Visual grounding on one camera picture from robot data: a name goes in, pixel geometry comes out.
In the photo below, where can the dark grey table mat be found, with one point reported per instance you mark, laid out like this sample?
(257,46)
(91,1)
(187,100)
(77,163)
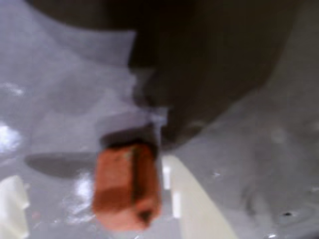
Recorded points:
(261,149)

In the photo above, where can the red cube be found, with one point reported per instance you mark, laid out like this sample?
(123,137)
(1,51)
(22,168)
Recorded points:
(122,186)

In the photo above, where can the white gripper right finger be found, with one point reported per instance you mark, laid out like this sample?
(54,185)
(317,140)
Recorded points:
(194,204)

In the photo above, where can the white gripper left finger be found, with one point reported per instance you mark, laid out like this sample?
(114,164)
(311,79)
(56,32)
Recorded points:
(12,204)

